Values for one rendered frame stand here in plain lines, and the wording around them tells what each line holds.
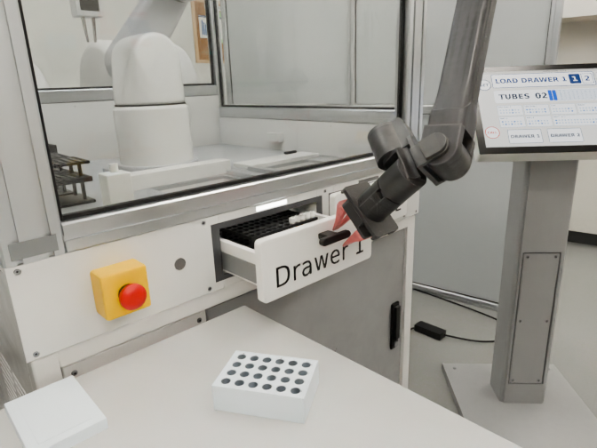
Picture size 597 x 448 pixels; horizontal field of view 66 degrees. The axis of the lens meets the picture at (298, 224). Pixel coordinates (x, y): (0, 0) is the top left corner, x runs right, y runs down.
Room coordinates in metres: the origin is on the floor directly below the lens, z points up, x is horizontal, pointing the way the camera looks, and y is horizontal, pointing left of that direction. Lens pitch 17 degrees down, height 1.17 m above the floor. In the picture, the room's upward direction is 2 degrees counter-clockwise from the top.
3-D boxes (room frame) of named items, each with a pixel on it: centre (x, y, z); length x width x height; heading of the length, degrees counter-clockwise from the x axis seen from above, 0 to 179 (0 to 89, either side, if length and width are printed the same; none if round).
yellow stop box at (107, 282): (0.65, 0.27, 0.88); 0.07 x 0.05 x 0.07; 133
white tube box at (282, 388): (0.53, 0.05, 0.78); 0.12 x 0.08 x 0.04; 75
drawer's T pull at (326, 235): (0.78, -0.06, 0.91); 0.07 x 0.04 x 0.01; 133
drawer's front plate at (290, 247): (0.80, -0.04, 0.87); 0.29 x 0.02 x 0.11; 133
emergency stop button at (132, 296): (0.62, 0.25, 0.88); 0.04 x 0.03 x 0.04; 133
